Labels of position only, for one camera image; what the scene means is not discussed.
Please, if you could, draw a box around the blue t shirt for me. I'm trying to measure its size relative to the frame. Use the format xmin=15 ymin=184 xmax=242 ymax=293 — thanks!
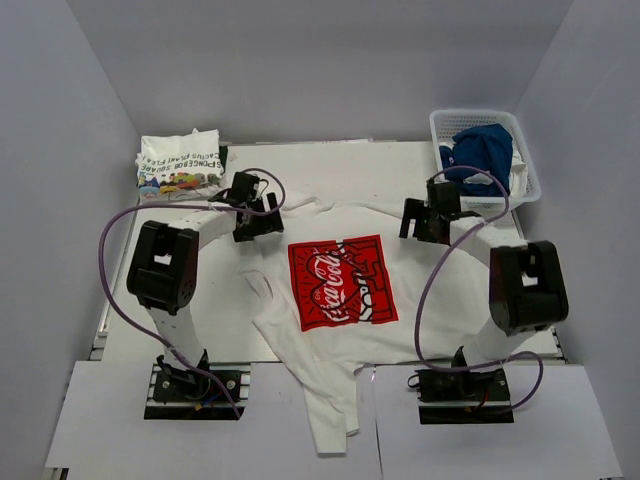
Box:
xmin=438 ymin=123 xmax=513 ymax=198

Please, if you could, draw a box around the white red print t shirt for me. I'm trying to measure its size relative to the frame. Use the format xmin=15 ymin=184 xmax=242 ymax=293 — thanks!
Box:
xmin=243 ymin=194 xmax=489 ymax=455

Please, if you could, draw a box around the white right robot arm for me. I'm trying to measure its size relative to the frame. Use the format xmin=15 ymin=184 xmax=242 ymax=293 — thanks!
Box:
xmin=399 ymin=177 xmax=569 ymax=399

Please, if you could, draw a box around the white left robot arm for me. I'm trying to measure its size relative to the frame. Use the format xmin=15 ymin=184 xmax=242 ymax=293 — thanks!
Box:
xmin=126 ymin=169 xmax=284 ymax=400

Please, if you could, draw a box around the folded white cartoon t shirt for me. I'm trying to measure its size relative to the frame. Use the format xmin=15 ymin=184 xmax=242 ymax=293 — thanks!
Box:
xmin=135 ymin=129 xmax=225 ymax=203

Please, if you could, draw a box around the white plastic basket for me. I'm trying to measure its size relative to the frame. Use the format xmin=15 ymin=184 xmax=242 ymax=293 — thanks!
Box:
xmin=429 ymin=109 xmax=541 ymax=210

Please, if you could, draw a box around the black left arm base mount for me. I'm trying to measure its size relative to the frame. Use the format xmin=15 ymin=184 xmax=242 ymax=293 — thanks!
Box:
xmin=144 ymin=354 xmax=251 ymax=421

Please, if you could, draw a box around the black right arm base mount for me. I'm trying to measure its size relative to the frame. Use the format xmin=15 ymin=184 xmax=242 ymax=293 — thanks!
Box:
xmin=407 ymin=367 xmax=514 ymax=425

